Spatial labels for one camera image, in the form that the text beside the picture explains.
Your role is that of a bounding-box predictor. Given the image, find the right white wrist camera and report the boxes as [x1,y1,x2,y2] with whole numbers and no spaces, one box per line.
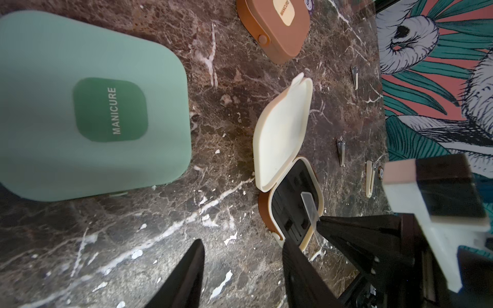
[382,154,491,293]

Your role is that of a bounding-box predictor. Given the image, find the right black frame post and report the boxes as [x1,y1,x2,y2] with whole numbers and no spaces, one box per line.
[374,0,400,14]

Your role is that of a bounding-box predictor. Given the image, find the cream tweezers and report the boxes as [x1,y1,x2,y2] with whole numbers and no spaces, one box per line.
[365,160,376,198]

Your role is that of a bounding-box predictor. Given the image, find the mint green clipper case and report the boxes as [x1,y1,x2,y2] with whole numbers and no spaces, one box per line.
[1,10,192,201]

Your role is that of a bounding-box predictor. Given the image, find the cream clipper case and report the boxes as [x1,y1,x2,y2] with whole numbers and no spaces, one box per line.
[253,73,324,250]

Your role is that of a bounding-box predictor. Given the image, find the brown clipper case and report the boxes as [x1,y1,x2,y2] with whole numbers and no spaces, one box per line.
[236,0,310,65]

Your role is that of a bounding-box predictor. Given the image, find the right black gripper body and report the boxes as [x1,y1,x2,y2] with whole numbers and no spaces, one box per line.
[317,214,492,307]

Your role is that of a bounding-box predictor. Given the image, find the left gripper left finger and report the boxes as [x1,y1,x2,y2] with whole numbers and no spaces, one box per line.
[145,239,205,308]

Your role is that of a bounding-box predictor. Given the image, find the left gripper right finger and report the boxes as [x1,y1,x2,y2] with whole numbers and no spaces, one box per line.
[282,239,343,307]

